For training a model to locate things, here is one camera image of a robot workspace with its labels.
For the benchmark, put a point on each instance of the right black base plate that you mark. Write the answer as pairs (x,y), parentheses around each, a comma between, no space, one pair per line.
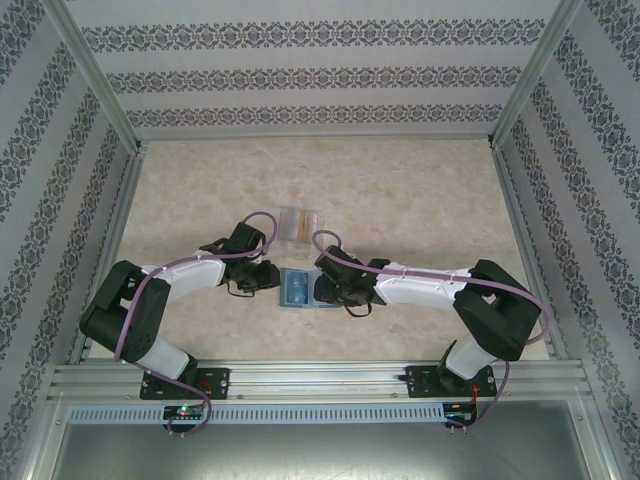
(417,382)

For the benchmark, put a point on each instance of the small circuit board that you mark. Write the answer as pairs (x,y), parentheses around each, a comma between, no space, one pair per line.
(460,411)
(182,412)

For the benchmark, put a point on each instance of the right small circuit board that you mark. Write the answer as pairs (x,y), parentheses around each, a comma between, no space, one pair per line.
(460,411)

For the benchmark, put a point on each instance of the grey metal sheet panel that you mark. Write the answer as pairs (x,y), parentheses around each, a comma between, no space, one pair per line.
(320,450)

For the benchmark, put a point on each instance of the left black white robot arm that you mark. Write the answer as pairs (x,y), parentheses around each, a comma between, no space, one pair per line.
(125,320)

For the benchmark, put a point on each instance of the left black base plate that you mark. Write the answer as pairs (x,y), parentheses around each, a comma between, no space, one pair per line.
(220,382)

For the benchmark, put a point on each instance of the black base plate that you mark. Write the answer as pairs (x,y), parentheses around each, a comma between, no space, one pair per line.
(220,382)
(417,382)

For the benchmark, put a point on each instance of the clear plastic card box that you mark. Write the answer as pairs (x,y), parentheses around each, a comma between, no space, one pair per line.
(290,220)

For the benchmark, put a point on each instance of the aluminium frame post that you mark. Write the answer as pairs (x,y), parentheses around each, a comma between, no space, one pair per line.
(535,75)
(95,75)

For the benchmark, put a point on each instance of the left small circuit board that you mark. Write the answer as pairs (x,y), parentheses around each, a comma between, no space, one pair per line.
(182,412)

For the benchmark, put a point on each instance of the right aluminium side rail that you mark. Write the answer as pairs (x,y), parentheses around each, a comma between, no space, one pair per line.
(525,225)

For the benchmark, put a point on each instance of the orange credit card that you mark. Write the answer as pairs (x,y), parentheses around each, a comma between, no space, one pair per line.
(301,225)

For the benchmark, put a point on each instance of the left aluminium frame post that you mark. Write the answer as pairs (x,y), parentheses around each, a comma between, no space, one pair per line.
(95,75)

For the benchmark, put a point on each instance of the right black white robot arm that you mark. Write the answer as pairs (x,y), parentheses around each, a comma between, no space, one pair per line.
(500,315)

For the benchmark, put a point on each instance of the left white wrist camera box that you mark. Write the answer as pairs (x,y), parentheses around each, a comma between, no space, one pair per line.
(257,259)

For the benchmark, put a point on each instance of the right aluminium frame post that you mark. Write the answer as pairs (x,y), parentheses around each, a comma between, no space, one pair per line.
(535,75)

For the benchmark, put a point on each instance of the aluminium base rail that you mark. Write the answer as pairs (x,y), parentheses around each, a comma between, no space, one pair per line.
(320,380)

